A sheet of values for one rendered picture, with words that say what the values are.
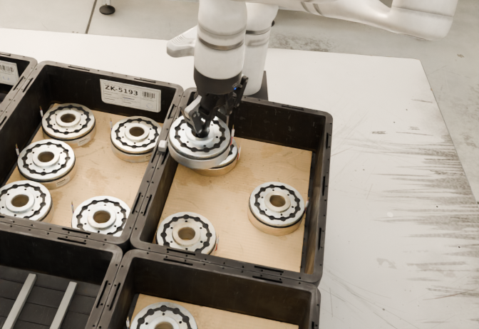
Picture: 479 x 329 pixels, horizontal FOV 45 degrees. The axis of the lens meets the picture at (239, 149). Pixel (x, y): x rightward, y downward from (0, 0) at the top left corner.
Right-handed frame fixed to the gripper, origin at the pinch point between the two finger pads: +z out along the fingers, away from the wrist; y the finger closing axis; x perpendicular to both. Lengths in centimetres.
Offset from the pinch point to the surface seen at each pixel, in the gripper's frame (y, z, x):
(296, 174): 15.7, 16.7, -9.8
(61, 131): -12.2, 13.4, 27.9
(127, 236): -22.3, 5.6, -3.6
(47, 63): -6.0, 7.0, 39.5
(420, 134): 61, 31, -18
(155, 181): -11.7, 6.1, 1.7
